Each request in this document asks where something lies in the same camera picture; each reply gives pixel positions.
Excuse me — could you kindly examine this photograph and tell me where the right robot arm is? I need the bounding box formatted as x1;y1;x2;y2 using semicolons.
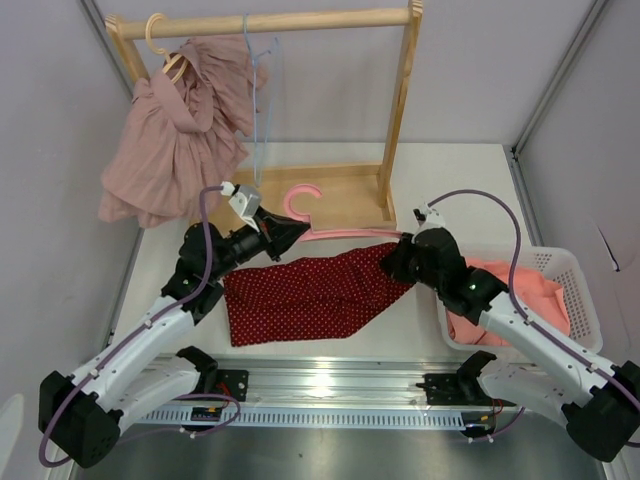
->
381;228;639;462

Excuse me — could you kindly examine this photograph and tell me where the wooden clothes rack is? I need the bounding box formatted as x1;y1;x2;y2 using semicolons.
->
105;1;423;230

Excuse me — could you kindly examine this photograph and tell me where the pink plastic hanger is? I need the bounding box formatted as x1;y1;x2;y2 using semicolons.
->
282;184;403;242

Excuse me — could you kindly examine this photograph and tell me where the blue wire hanger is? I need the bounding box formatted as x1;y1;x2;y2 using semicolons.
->
242;13;282;187

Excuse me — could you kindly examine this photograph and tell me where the white slotted cable duct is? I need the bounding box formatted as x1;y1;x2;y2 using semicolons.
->
137;405;492;431

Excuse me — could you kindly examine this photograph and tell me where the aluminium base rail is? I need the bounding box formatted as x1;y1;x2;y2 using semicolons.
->
212;352;470;410

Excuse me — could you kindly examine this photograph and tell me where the dark red dotted garment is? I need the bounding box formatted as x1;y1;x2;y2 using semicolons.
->
224;243;412;347

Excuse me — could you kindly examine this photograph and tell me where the cream plastic hanger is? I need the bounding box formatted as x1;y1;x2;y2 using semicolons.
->
144;12;189;84

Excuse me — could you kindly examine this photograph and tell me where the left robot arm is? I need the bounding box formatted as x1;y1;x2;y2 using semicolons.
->
38;208;311;468

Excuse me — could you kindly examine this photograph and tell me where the salmon pink garment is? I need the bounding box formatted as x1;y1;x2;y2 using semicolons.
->
446;267;570;347

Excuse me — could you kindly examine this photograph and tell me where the white plastic laundry basket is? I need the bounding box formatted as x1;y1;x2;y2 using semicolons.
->
436;246;603;362

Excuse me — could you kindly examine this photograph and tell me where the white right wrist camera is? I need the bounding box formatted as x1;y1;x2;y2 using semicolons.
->
413;202;446;235

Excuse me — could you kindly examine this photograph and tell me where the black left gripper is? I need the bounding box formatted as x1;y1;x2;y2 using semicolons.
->
208;206;309;281

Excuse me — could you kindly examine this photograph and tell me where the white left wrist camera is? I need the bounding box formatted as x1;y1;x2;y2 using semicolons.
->
221;181;262;231

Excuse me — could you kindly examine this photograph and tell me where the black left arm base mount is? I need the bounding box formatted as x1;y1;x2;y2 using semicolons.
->
176;346;249;402

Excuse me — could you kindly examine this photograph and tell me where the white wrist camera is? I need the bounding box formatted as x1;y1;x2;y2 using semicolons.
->
221;181;262;231
413;202;446;235

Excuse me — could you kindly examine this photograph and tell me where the dusty pink skirt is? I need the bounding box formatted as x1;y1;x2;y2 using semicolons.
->
98;35;268;228

